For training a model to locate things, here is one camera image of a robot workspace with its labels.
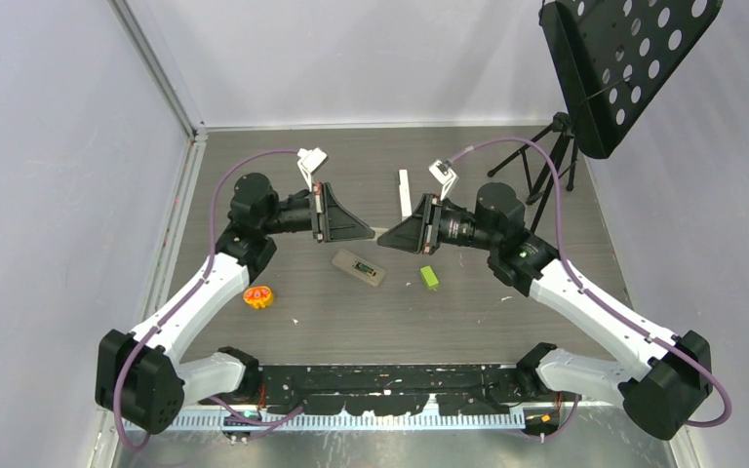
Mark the slim white remote control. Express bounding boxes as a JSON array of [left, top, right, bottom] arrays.
[[398, 169, 413, 219]]

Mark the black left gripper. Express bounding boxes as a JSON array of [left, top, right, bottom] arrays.
[[261, 182, 375, 243]]

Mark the green rectangular block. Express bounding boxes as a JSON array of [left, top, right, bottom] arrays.
[[419, 265, 440, 291]]

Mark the orange yellow round toy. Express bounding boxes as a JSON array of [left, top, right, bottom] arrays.
[[243, 286, 275, 310]]

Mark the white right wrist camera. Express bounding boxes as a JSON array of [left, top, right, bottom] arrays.
[[428, 160, 458, 201]]

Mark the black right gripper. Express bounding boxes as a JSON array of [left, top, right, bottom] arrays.
[[378, 192, 499, 254]]

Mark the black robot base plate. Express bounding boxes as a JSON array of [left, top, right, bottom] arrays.
[[197, 363, 582, 418]]

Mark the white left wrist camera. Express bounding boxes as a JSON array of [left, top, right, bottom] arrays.
[[296, 147, 328, 191]]

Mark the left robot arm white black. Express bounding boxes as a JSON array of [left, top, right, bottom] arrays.
[[96, 173, 375, 435]]

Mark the black perforated music stand tray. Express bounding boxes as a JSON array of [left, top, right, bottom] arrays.
[[538, 0, 723, 160]]

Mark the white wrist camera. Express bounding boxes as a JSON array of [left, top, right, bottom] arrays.
[[296, 147, 328, 191], [428, 160, 458, 201]]

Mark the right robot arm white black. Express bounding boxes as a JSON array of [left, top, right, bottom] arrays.
[[377, 182, 714, 441]]

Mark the black tripod stand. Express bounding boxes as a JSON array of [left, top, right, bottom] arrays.
[[487, 112, 584, 234]]

